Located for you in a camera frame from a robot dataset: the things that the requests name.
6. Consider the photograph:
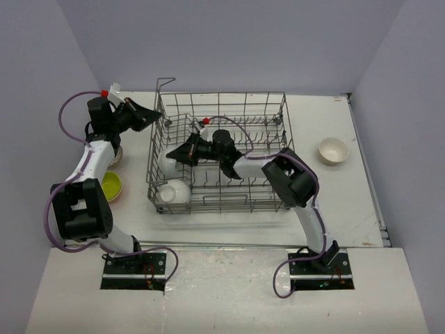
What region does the white bowl front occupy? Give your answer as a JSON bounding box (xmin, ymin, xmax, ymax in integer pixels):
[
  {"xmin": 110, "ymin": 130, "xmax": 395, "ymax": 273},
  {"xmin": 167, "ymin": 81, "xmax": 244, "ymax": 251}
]
[{"xmin": 159, "ymin": 180, "xmax": 191, "ymax": 204}]

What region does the white bowl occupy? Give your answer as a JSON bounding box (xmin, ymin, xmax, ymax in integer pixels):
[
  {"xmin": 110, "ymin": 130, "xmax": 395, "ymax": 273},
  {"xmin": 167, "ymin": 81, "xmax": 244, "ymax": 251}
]
[
  {"xmin": 159, "ymin": 180, "xmax": 191, "ymax": 204},
  {"xmin": 158, "ymin": 150, "xmax": 177, "ymax": 178}
]

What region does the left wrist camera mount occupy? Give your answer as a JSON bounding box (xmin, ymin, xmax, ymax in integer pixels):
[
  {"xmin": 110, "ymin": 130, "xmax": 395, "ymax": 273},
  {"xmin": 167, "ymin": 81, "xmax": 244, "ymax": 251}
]
[{"xmin": 100, "ymin": 83, "xmax": 124, "ymax": 105}]

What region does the purple cable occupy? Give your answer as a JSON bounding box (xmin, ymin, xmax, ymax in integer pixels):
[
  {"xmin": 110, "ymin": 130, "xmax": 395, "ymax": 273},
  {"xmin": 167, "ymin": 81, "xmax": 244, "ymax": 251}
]
[
  {"xmin": 42, "ymin": 89, "xmax": 179, "ymax": 287},
  {"xmin": 273, "ymin": 115, "xmax": 327, "ymax": 299}
]

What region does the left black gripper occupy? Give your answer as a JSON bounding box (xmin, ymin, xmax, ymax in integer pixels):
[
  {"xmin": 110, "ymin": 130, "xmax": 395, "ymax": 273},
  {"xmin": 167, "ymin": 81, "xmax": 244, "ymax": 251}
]
[{"xmin": 110, "ymin": 98, "xmax": 161, "ymax": 134}]

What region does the grey wire dish rack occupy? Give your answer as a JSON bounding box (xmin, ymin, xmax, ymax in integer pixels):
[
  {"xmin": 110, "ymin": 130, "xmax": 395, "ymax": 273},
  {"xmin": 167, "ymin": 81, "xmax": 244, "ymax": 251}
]
[{"xmin": 146, "ymin": 77, "xmax": 293, "ymax": 214}]

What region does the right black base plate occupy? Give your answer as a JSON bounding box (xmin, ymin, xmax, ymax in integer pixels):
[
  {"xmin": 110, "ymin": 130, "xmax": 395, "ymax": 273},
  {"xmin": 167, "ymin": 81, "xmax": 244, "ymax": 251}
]
[{"xmin": 288, "ymin": 249, "xmax": 355, "ymax": 292}]

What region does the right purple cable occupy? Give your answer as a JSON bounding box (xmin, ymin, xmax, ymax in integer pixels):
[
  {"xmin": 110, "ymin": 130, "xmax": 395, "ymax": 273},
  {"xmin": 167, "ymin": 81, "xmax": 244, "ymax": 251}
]
[{"xmin": 273, "ymin": 115, "xmax": 327, "ymax": 299}]

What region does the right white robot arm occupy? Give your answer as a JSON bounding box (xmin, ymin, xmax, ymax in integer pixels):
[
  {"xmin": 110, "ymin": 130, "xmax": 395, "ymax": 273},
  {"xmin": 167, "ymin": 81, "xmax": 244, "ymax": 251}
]
[{"xmin": 163, "ymin": 129, "xmax": 339, "ymax": 273}]

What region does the yellow-green bowl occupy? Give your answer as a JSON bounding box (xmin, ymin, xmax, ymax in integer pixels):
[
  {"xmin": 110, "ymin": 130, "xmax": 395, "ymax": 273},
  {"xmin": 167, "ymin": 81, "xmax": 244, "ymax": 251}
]
[{"xmin": 102, "ymin": 171, "xmax": 122, "ymax": 202}]

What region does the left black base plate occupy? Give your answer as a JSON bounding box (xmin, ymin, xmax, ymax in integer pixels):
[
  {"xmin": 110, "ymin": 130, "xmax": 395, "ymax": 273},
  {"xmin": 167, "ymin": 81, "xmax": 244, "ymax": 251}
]
[{"xmin": 100, "ymin": 253, "xmax": 167, "ymax": 292}]

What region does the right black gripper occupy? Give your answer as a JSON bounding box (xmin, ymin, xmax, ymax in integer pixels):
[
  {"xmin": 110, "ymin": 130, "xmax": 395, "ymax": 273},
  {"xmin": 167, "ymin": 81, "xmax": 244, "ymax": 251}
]
[{"xmin": 168, "ymin": 132, "xmax": 225, "ymax": 167}]

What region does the orange bowl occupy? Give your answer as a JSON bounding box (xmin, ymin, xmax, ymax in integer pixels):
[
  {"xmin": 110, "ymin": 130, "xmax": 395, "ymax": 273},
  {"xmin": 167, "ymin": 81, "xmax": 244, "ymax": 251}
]
[{"xmin": 109, "ymin": 188, "xmax": 124, "ymax": 203}]

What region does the brown patterned bowl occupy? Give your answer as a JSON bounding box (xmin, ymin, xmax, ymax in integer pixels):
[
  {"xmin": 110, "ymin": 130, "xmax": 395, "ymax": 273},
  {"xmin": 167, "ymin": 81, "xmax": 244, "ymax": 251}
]
[{"xmin": 108, "ymin": 146, "xmax": 123, "ymax": 167}]

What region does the beige ceramic bowl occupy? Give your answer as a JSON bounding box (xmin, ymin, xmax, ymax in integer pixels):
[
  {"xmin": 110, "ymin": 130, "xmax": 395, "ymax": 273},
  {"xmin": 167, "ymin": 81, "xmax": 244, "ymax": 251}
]
[{"xmin": 318, "ymin": 137, "xmax": 349, "ymax": 166}]

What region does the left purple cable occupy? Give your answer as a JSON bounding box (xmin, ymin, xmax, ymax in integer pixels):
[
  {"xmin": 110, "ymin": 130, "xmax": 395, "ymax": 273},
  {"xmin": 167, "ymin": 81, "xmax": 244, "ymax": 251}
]
[{"xmin": 42, "ymin": 89, "xmax": 179, "ymax": 287}]

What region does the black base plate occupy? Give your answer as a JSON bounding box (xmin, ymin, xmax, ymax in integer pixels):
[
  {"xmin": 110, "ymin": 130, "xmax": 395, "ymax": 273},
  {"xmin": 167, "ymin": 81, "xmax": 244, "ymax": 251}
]
[
  {"xmin": 288, "ymin": 249, "xmax": 355, "ymax": 292},
  {"xmin": 100, "ymin": 253, "xmax": 167, "ymax": 292}
]

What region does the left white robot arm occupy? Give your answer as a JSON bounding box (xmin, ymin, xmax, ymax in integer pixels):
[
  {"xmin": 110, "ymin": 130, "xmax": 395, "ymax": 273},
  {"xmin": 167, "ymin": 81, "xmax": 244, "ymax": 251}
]
[{"xmin": 44, "ymin": 95, "xmax": 162, "ymax": 273}]

